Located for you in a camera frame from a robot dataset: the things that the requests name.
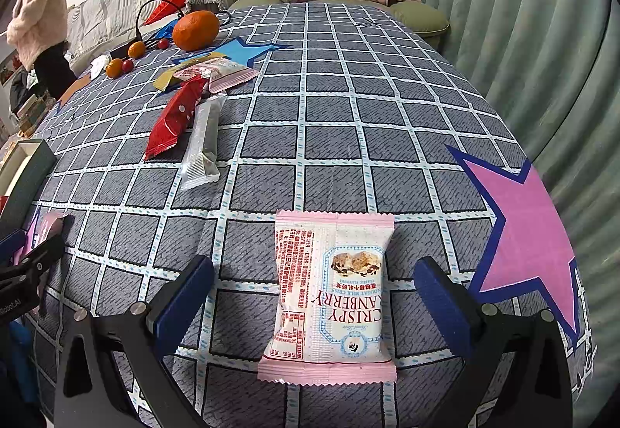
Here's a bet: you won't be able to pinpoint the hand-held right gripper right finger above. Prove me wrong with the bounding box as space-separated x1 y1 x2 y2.
413 256 575 428

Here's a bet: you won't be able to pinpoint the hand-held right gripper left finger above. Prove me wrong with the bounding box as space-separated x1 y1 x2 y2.
53 255 215 428

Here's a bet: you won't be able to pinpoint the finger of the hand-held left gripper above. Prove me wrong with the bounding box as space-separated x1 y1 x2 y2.
14 234 66 284
0 229 26 260

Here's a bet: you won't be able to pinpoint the grey box white inside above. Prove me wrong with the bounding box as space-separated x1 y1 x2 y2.
0 138 58 216

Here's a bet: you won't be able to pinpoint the white snack packet pink edges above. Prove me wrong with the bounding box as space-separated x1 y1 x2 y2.
256 210 398 385

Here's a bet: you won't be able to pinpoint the clear snack bar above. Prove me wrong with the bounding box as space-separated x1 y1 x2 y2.
179 94 228 193

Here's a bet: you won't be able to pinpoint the red snack packet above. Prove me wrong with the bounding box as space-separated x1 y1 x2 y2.
144 74 210 162

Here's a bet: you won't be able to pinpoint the yellow silver print snack packet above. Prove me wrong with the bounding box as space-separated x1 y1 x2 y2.
153 52 229 93

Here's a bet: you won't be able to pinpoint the person's left hand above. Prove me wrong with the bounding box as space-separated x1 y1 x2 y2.
7 321 37 390

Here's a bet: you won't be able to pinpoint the dark cloth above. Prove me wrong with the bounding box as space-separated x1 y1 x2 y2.
9 70 37 116

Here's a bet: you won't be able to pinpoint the grey checked star tablecloth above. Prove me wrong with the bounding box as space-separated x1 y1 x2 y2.
22 2 594 428

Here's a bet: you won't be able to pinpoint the black box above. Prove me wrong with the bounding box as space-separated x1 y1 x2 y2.
108 41 142 59

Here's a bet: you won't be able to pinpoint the blue plastic bag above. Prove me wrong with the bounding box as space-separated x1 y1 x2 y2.
154 18 181 42

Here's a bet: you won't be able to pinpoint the grey striped sofa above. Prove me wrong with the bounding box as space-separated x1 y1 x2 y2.
65 0 253 75

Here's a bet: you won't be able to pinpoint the large orange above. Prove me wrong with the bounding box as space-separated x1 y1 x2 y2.
171 10 220 52

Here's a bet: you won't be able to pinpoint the pale green curtain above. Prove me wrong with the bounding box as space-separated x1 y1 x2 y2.
387 0 620 264

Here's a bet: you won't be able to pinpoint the black cable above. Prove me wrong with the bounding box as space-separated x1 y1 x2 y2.
134 0 234 45

